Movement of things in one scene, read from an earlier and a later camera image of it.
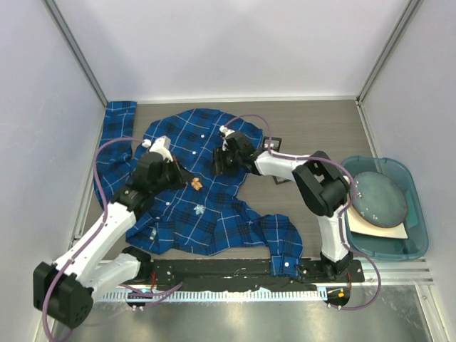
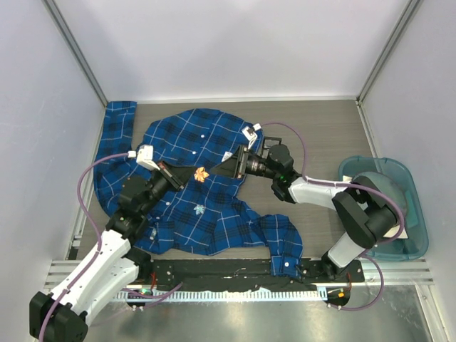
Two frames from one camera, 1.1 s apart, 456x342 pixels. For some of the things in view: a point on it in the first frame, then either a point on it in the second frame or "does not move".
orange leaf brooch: (196, 184) to (200, 174)
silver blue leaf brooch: (199, 209) does not move
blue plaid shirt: (214, 215) does not move
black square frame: (265, 137) does not move
